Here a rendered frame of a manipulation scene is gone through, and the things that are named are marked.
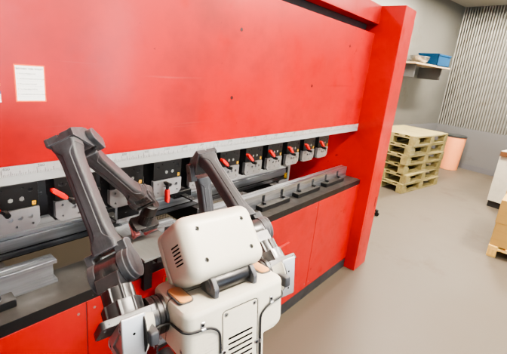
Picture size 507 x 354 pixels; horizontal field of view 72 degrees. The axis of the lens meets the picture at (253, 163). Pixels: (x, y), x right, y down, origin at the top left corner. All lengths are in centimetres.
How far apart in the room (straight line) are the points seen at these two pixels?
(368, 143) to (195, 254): 252
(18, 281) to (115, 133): 61
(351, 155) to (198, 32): 200
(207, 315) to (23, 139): 84
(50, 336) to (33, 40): 100
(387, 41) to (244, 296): 259
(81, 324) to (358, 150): 245
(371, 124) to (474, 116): 612
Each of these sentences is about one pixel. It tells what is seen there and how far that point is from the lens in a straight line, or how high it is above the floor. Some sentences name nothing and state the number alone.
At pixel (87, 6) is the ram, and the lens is 138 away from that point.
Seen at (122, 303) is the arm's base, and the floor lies 123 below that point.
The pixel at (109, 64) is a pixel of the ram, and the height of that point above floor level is 169.
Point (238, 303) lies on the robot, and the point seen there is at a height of 122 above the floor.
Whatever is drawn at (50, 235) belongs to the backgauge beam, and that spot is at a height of 94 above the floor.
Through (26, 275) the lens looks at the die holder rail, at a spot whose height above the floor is 95.
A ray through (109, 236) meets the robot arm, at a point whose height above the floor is 132.
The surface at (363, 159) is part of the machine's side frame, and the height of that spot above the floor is 105.
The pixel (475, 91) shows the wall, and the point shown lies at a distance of 912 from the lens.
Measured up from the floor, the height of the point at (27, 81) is 162.
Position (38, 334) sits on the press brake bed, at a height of 78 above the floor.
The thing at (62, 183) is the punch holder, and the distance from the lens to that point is 140.
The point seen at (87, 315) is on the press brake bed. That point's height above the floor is 77.
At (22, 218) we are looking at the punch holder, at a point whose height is 117.
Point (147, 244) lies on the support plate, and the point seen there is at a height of 100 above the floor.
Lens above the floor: 173
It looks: 15 degrees down
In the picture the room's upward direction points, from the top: 6 degrees clockwise
